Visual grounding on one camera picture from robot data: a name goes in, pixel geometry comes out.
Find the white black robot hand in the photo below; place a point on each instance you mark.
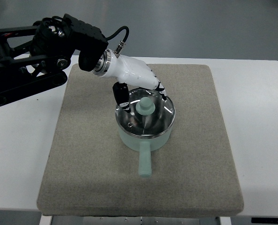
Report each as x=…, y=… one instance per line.
x=127, y=71

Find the mint green saucepan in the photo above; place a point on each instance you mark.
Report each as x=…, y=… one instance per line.
x=144, y=145

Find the grey felt mat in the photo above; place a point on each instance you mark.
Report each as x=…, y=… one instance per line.
x=91, y=172

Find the glass lid with green knob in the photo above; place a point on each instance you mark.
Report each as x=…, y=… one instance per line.
x=150, y=114

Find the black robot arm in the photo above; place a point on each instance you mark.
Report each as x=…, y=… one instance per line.
x=33, y=59

